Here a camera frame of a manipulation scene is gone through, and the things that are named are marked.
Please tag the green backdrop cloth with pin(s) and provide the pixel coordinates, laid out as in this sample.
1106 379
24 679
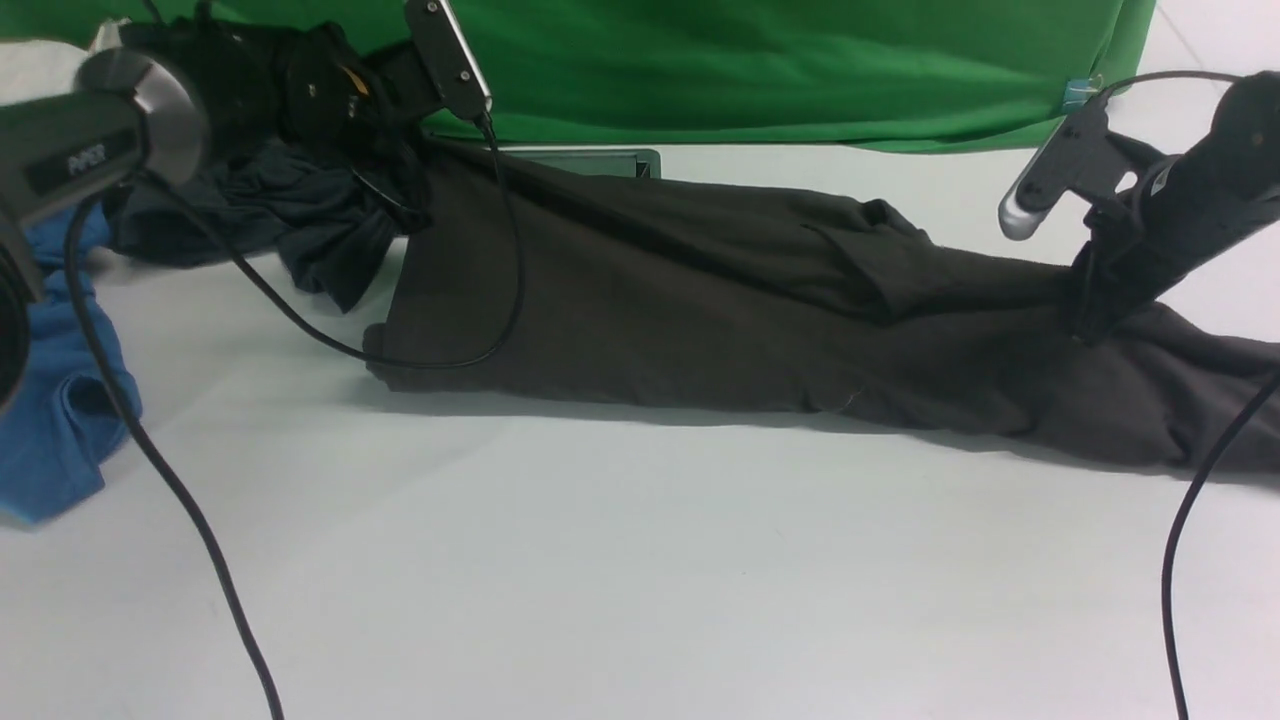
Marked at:
924 77

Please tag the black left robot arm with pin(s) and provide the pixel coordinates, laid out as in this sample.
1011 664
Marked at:
172 99

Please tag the dark teal crumpled shirt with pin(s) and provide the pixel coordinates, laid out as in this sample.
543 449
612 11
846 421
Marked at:
330 225

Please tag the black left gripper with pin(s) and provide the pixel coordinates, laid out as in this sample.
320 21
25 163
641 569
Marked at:
345 106

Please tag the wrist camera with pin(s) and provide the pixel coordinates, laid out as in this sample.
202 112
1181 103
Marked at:
449 61
1082 157

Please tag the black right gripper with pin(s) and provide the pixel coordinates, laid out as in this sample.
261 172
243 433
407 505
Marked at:
1108 284

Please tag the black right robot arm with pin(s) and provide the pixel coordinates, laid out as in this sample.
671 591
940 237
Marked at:
1184 211

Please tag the blue binder clip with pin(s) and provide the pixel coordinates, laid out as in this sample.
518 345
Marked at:
1077 92

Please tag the white crumpled shirt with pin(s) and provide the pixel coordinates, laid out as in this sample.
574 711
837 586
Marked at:
39 67

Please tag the blue crumpled shirt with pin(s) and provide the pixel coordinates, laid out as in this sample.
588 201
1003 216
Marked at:
61 426

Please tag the dark gray long-sleeved shirt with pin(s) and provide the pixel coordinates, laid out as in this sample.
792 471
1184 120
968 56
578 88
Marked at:
713 297

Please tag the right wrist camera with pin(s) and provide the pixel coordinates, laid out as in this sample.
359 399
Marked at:
1082 157

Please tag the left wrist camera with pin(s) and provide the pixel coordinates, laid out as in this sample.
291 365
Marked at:
449 61

